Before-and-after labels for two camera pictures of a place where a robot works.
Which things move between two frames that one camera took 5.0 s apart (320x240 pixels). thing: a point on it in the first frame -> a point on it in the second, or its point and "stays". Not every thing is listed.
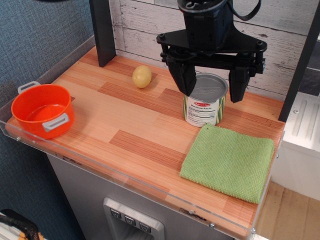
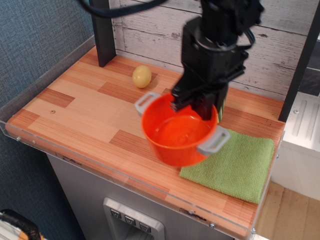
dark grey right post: [295, 85] stays
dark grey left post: [103, 31] stays
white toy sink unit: [297, 163] stays
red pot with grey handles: [43, 111] -> [177, 138]
